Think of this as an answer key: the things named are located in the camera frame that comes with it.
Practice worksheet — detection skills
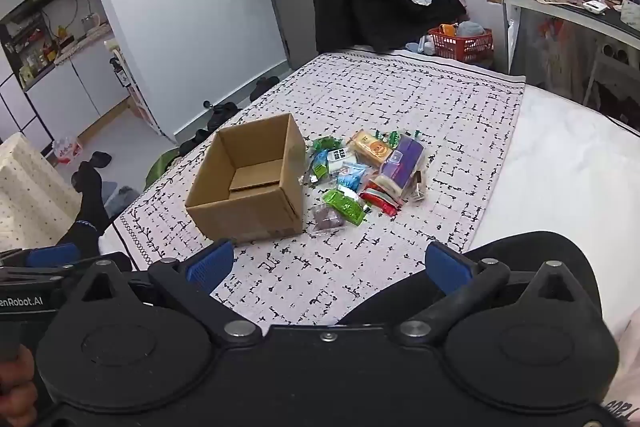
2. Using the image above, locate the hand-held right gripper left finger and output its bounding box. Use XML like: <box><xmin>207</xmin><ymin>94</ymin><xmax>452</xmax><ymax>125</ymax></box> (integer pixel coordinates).
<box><xmin>75</xmin><ymin>239</ymin><xmax>266</xmax><ymax>349</ymax></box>

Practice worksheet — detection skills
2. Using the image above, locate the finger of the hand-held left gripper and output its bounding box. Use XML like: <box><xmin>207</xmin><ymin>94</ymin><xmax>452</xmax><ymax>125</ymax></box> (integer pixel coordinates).
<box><xmin>0</xmin><ymin>243</ymin><xmax>101</xmax><ymax>282</ymax></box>

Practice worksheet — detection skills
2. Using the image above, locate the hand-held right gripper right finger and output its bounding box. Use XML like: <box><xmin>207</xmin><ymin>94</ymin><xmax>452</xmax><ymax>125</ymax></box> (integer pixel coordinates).
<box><xmin>393</xmin><ymin>240</ymin><xmax>577</xmax><ymax>349</ymax></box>

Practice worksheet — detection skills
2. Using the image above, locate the brown cardboard box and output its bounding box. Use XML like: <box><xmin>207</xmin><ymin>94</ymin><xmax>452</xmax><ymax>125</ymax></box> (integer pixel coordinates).
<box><xmin>185</xmin><ymin>112</ymin><xmax>307</xmax><ymax>244</ymax></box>

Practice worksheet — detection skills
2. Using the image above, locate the red snack packet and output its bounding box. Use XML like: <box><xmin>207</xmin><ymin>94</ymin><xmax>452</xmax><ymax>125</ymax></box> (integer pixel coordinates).
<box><xmin>359</xmin><ymin>179</ymin><xmax>401</xmax><ymax>217</ymax></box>

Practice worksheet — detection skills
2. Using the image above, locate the purple snack packet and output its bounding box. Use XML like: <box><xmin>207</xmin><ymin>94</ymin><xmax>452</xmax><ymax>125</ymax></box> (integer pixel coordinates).
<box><xmin>375</xmin><ymin>134</ymin><xmax>427</xmax><ymax>198</ymax></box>

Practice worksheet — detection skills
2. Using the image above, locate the bright green snack packet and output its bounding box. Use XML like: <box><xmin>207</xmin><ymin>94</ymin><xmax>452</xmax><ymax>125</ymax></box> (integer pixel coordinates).
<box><xmin>322</xmin><ymin>188</ymin><xmax>369</xmax><ymax>225</ymax></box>

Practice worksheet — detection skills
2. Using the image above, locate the purple-brown snack packet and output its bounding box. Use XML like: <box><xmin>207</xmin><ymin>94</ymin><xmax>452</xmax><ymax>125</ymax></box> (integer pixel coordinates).
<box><xmin>307</xmin><ymin>203</ymin><xmax>348</xmax><ymax>235</ymax></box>

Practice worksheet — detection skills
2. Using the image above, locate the light blue snack packet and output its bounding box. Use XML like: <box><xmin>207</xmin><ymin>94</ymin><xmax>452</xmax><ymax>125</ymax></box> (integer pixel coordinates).
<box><xmin>336</xmin><ymin>163</ymin><xmax>371</xmax><ymax>192</ymax></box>

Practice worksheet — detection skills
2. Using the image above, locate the orange cake packet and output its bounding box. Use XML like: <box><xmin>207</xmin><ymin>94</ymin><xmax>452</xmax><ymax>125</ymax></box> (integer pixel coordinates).
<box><xmin>347</xmin><ymin>129</ymin><xmax>393</xmax><ymax>168</ymax></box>

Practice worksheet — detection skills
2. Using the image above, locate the person's left hand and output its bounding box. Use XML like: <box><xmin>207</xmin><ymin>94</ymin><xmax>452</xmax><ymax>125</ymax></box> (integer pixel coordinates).
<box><xmin>0</xmin><ymin>346</ymin><xmax>39</xmax><ymax>427</ymax></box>

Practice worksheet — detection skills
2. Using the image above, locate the cream dotted cloth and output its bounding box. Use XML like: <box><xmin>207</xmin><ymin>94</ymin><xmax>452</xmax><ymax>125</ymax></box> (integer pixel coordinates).
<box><xmin>0</xmin><ymin>132</ymin><xmax>83</xmax><ymax>253</ymax></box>

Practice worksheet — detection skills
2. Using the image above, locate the person's black-socked leg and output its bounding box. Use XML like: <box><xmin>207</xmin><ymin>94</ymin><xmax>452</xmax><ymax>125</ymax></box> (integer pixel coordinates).
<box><xmin>55</xmin><ymin>159</ymin><xmax>114</xmax><ymax>258</ymax></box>

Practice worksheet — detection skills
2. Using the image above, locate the person's black-trousered leg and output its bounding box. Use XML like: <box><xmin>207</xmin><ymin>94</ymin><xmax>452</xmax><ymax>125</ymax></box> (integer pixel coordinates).
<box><xmin>340</xmin><ymin>231</ymin><xmax>602</xmax><ymax>333</ymax></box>

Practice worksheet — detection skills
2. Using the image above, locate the clear packet with brown contents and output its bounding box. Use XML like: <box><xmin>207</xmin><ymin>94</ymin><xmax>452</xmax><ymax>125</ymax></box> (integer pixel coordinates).
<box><xmin>407</xmin><ymin>169</ymin><xmax>427</xmax><ymax>202</ymax></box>

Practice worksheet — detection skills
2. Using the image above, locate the pack of water bottles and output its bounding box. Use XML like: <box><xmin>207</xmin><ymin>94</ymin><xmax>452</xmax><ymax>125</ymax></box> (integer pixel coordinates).
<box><xmin>52</xmin><ymin>136</ymin><xmax>84</xmax><ymax>165</ymax></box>

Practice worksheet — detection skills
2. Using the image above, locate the green cartoon leaf rug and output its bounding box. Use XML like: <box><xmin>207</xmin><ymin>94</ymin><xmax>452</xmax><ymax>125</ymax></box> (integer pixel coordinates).
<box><xmin>145</xmin><ymin>147</ymin><xmax>181</xmax><ymax>188</ymax></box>

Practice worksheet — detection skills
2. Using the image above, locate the blue and white packet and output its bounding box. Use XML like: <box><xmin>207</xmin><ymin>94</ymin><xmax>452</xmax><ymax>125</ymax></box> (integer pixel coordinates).
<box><xmin>306</xmin><ymin>149</ymin><xmax>333</xmax><ymax>182</ymax></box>

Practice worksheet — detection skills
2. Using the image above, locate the white bed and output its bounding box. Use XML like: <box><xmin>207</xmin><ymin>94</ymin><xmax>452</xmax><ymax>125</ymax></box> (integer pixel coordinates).
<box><xmin>470</xmin><ymin>84</ymin><xmax>640</xmax><ymax>268</ymax></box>

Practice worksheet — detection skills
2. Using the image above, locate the white cabinet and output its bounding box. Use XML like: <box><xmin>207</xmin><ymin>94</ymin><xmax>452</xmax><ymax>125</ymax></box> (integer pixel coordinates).
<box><xmin>22</xmin><ymin>34</ymin><xmax>127</xmax><ymax>142</ymax></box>

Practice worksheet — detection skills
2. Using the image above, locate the white black-patterned printed blanket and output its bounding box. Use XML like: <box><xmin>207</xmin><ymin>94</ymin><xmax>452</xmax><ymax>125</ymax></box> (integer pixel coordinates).
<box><xmin>112</xmin><ymin>49</ymin><xmax>526</xmax><ymax>329</ymax></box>

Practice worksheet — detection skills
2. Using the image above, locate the black flat slipper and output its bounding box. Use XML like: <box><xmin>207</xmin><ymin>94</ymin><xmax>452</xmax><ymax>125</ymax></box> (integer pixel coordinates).
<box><xmin>250</xmin><ymin>76</ymin><xmax>281</xmax><ymax>100</ymax></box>

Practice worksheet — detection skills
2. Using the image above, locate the white narrow shelf rack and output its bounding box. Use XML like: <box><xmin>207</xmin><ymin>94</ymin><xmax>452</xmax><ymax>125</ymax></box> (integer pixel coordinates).
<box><xmin>105</xmin><ymin>39</ymin><xmax>167</xmax><ymax>134</ymax></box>

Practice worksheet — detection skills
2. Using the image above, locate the person's pink shirt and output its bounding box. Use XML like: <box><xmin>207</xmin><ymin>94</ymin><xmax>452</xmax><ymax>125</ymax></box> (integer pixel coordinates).
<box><xmin>600</xmin><ymin>307</ymin><xmax>640</xmax><ymax>427</ymax></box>

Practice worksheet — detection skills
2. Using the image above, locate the black kitchen rack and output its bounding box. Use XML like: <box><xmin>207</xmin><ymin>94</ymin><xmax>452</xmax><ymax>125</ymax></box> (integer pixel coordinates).
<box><xmin>0</xmin><ymin>0</ymin><xmax>109</xmax><ymax>90</ymax></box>

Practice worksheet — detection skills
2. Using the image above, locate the red plastic basket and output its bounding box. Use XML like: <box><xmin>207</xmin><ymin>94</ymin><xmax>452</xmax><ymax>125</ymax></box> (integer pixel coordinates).
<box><xmin>429</xmin><ymin>24</ymin><xmax>494</xmax><ymax>64</ymax></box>

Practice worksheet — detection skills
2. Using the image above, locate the white desk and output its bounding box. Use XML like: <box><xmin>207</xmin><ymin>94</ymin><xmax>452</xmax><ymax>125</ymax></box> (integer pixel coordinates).
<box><xmin>502</xmin><ymin>0</ymin><xmax>640</xmax><ymax>108</ymax></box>

